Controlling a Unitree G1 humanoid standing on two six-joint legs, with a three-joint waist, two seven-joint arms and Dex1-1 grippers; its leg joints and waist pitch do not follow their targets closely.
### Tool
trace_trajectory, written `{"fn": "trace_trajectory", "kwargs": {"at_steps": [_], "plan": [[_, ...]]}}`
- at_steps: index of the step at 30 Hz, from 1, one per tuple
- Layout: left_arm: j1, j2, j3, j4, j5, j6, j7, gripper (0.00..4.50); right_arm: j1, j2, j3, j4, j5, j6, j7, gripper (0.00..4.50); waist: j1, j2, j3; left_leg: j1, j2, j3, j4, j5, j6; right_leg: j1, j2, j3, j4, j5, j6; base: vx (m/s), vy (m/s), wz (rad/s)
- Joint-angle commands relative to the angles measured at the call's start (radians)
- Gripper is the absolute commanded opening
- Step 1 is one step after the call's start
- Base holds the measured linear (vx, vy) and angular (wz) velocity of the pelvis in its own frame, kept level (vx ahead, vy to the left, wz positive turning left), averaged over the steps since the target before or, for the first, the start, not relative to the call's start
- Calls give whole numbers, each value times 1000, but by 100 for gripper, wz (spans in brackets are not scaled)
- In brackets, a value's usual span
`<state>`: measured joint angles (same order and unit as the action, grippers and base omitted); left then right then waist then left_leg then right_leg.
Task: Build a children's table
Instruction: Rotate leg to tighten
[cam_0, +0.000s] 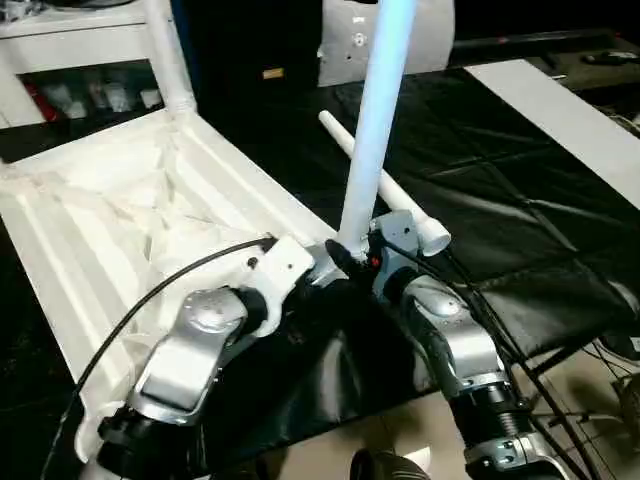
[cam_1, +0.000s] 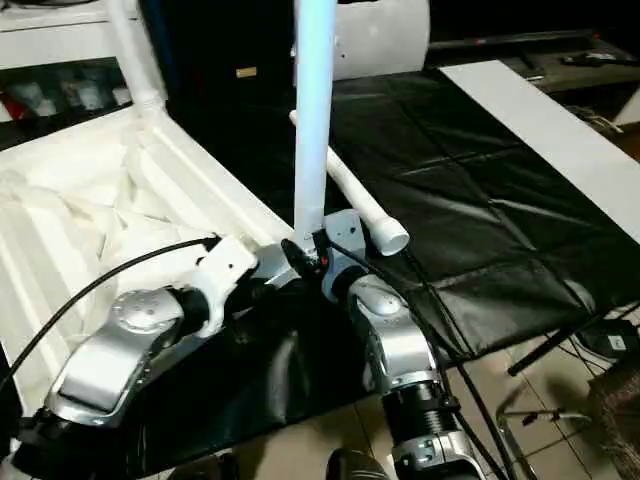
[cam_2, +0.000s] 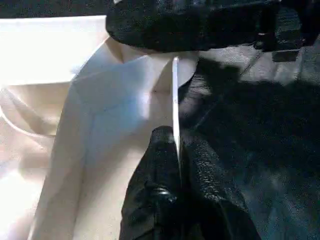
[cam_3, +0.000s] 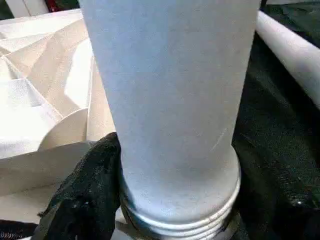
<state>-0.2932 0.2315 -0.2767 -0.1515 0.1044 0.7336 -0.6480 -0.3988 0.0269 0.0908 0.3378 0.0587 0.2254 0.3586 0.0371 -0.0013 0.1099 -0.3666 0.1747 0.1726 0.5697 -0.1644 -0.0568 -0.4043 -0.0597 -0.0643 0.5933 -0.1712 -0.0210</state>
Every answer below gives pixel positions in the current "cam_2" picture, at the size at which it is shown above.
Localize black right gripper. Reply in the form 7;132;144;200
256;0;320;63

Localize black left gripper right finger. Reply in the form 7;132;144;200
180;129;261;240

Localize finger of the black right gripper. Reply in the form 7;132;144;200
106;0;272;53

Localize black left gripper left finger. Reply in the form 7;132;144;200
119;126;182;240

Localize white plastic table top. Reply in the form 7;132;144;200
0;15;201;240

